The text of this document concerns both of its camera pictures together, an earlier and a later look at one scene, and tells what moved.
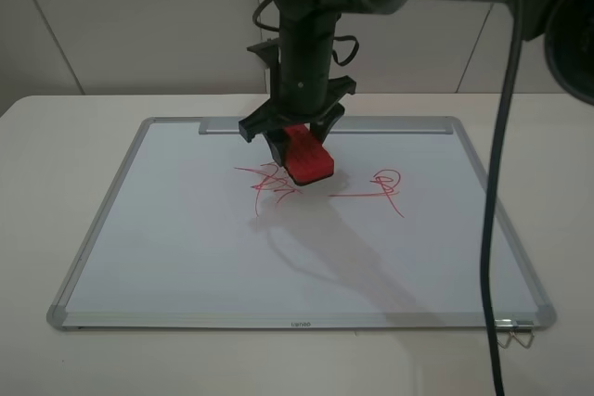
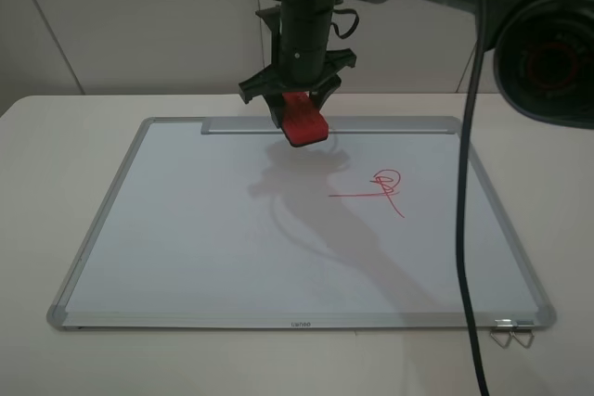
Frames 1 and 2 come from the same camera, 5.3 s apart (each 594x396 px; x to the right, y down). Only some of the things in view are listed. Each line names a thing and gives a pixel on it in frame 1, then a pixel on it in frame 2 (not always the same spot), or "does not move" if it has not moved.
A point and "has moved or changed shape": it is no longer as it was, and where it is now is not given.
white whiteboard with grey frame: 199,232 does not move
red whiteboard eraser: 304,159 has moved or changed shape
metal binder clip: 514,325 does not move
